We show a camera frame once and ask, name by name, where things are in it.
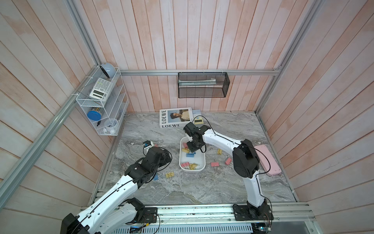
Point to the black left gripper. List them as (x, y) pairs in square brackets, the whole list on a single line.
[(163, 161)]

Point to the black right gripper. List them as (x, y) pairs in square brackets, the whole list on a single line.
[(191, 148)]

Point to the white storage box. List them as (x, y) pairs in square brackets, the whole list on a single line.
[(190, 162)]

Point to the pink binder clip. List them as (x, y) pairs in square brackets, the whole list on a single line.
[(228, 161), (215, 164)]

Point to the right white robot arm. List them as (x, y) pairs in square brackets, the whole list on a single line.
[(245, 158)]

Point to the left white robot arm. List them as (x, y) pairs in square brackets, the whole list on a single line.
[(116, 207)]

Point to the yellow blue calculator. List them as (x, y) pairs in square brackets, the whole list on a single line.
[(197, 117)]

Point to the white LOEWE book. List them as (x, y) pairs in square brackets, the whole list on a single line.
[(175, 117)]

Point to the papers in mesh basket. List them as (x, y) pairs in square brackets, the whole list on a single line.
[(197, 82)]

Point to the blue lid container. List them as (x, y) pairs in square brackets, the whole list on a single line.
[(95, 113)]

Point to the white calculator on shelf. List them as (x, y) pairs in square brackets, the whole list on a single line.
[(101, 89)]

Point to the black mesh wall basket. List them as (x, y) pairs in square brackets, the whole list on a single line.
[(207, 91)]

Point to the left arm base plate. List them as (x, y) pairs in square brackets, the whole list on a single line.
[(146, 215)]

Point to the white wire shelf rack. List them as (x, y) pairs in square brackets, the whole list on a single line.
[(116, 105)]

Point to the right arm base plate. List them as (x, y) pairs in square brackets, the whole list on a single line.
[(250, 212)]

